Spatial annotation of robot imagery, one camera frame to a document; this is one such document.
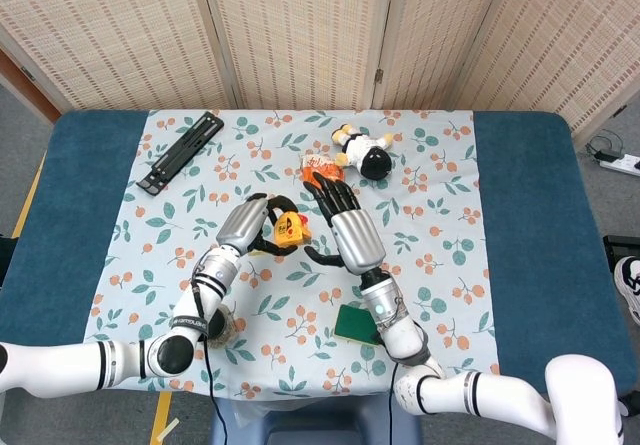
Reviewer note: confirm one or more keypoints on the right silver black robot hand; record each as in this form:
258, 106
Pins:
355, 237

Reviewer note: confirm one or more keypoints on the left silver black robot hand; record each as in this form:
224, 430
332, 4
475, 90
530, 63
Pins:
242, 225

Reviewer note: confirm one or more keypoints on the yellow tape measure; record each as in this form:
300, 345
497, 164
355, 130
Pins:
290, 230

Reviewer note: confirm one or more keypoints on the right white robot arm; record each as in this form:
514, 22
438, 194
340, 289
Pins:
500, 395

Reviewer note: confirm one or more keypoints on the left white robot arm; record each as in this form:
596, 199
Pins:
75, 360

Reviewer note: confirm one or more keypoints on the orange snack packet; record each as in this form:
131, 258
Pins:
322, 165

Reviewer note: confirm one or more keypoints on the black white plush toy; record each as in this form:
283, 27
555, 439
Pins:
367, 152

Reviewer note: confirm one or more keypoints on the green yellow sponge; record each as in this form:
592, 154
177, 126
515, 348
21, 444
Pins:
350, 325

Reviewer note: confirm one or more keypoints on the floral print tablecloth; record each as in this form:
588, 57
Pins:
440, 205

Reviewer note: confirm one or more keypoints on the black folding stand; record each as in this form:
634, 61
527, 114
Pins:
185, 147

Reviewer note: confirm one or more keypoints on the glass jar with black lid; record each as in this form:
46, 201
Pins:
227, 332

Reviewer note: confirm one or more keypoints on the metal screen hinge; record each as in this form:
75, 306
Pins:
379, 76
620, 111
28, 73

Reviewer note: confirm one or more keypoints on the blue table cover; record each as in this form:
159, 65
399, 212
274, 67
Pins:
530, 215

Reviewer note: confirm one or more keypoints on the woven folding screen panel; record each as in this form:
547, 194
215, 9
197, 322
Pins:
100, 30
570, 40
300, 30
435, 30

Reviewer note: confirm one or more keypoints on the black box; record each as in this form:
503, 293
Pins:
622, 246
4, 262

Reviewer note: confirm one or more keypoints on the brown wooden board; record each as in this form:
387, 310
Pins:
25, 82

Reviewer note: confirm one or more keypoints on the black power adapter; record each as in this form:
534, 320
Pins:
607, 155

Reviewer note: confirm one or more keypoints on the white power strip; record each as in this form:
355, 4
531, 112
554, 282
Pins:
622, 164

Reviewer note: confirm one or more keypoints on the white black sneaker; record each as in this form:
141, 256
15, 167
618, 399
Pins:
629, 285

